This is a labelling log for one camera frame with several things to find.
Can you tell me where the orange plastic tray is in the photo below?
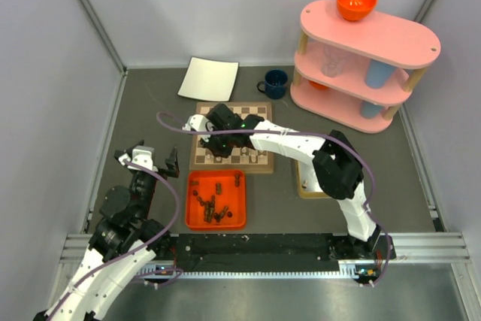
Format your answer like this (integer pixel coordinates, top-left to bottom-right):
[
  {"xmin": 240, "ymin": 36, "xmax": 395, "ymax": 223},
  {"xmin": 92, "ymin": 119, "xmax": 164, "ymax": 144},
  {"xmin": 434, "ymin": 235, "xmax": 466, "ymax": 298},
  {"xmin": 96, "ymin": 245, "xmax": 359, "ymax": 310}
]
[{"xmin": 185, "ymin": 169, "xmax": 247, "ymax": 231}]

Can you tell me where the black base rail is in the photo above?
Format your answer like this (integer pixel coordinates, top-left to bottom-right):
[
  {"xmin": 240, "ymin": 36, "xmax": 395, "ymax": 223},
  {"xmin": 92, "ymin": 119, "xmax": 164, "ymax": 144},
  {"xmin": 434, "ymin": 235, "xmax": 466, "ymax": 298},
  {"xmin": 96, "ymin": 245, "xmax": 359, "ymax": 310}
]
[{"xmin": 174, "ymin": 233, "xmax": 388, "ymax": 272}]

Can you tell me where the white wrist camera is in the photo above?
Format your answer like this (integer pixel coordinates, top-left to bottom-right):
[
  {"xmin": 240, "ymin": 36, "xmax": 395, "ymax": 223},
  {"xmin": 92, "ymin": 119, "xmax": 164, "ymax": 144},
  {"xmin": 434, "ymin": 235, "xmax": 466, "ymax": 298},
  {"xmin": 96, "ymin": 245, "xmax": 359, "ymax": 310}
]
[
  {"xmin": 182, "ymin": 114, "xmax": 211, "ymax": 137},
  {"xmin": 126, "ymin": 146, "xmax": 158, "ymax": 172}
]

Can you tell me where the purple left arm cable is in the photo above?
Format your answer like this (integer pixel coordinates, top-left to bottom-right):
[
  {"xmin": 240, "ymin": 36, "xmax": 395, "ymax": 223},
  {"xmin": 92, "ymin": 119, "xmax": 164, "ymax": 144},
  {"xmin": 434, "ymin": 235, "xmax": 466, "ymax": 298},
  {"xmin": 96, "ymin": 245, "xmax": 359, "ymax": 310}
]
[{"xmin": 44, "ymin": 161, "xmax": 183, "ymax": 321}]

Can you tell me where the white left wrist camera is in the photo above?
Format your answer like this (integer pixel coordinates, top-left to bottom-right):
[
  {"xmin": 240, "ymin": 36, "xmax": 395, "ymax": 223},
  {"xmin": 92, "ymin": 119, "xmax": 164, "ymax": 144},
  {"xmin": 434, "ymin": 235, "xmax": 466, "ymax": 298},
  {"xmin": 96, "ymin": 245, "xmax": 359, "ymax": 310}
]
[{"xmin": 126, "ymin": 146, "xmax": 158, "ymax": 172}]

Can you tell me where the small orange bowl lower shelf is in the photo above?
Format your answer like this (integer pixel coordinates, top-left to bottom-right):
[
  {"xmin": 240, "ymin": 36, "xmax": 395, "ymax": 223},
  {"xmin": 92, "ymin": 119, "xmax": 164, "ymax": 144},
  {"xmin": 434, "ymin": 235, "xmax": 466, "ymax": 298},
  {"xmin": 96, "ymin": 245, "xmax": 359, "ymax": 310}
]
[{"xmin": 309, "ymin": 80, "xmax": 328, "ymax": 90}]

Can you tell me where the dark blue enamel mug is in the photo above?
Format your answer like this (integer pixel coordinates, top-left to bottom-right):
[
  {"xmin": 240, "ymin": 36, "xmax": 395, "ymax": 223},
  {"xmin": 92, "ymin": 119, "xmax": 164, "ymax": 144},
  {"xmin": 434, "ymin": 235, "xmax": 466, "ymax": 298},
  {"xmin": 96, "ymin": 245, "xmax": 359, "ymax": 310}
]
[{"xmin": 256, "ymin": 69, "xmax": 289, "ymax": 100}]

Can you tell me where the clear plastic cup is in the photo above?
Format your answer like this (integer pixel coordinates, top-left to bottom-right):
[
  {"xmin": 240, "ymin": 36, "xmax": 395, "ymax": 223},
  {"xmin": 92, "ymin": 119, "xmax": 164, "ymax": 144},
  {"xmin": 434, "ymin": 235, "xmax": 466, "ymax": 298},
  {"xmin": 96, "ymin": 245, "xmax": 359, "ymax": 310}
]
[{"xmin": 321, "ymin": 44, "xmax": 349, "ymax": 77}]

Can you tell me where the wooden chess board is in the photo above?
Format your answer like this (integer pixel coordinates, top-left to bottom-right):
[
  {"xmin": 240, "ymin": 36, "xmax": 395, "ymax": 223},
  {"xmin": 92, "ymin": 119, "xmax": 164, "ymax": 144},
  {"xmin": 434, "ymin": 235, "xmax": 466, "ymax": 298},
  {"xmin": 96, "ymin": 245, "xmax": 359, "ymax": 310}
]
[{"xmin": 189, "ymin": 101, "xmax": 274, "ymax": 174}]

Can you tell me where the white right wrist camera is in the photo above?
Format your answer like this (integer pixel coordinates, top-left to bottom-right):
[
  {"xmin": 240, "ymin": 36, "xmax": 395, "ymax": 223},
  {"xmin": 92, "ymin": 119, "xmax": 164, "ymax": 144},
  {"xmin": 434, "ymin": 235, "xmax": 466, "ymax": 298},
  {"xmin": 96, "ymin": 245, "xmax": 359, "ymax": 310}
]
[{"xmin": 182, "ymin": 114, "xmax": 211, "ymax": 137}]

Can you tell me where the orange plastic bowl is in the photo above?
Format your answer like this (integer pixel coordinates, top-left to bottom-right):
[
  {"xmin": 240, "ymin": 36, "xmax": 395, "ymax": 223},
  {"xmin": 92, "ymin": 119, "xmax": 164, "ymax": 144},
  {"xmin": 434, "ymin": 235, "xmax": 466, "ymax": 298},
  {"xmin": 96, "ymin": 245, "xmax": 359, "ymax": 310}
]
[{"xmin": 336, "ymin": 0, "xmax": 377, "ymax": 22}]

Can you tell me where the white square plate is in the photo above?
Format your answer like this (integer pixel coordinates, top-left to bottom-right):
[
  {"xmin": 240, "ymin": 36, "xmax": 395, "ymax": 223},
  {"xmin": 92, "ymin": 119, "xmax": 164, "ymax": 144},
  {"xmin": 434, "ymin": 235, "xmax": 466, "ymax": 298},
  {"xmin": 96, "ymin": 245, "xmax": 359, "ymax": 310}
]
[{"xmin": 177, "ymin": 57, "xmax": 239, "ymax": 102}]

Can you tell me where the pink three-tier shelf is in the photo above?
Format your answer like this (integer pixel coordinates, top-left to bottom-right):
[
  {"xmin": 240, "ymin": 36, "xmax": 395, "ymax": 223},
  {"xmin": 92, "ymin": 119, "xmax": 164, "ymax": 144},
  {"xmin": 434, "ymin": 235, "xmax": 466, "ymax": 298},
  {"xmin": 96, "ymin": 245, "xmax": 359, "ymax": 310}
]
[{"xmin": 290, "ymin": 0, "xmax": 441, "ymax": 134}]

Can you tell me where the dark long chess piece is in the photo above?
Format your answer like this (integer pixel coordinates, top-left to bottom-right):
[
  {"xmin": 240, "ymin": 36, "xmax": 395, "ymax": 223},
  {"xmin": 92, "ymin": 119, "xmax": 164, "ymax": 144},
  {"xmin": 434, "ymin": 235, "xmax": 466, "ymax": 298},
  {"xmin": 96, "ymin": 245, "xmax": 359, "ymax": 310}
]
[{"xmin": 204, "ymin": 201, "xmax": 212, "ymax": 223}]

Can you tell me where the light blue plastic cup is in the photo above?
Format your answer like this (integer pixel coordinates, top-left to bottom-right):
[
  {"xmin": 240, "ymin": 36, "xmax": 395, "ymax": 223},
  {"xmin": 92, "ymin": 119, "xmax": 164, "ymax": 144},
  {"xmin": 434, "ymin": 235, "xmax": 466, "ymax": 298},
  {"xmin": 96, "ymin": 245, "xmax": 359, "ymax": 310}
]
[{"xmin": 365, "ymin": 59, "xmax": 396, "ymax": 89}]

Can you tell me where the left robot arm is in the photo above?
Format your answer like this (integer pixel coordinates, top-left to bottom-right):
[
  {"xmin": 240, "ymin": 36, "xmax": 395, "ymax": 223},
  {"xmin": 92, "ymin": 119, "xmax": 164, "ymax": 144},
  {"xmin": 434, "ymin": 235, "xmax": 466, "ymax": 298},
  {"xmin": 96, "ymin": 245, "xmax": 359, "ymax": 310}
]
[{"xmin": 35, "ymin": 141, "xmax": 180, "ymax": 320}]

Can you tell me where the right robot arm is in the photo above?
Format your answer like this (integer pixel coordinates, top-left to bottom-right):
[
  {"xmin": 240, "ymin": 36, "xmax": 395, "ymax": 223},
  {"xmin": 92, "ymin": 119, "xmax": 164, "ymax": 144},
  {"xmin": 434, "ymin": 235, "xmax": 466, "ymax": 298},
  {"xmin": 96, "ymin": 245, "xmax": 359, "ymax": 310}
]
[{"xmin": 188, "ymin": 103, "xmax": 381, "ymax": 258}]

